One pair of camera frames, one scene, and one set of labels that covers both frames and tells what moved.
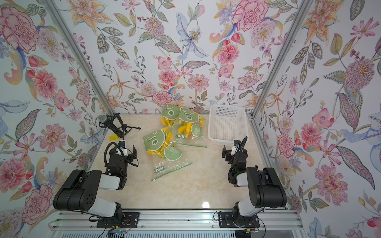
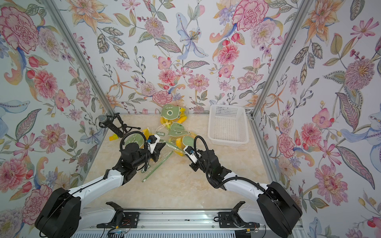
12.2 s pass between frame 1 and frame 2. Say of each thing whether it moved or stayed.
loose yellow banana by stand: stayed
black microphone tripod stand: stayed
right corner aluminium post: stayed
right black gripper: moved
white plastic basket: stayed
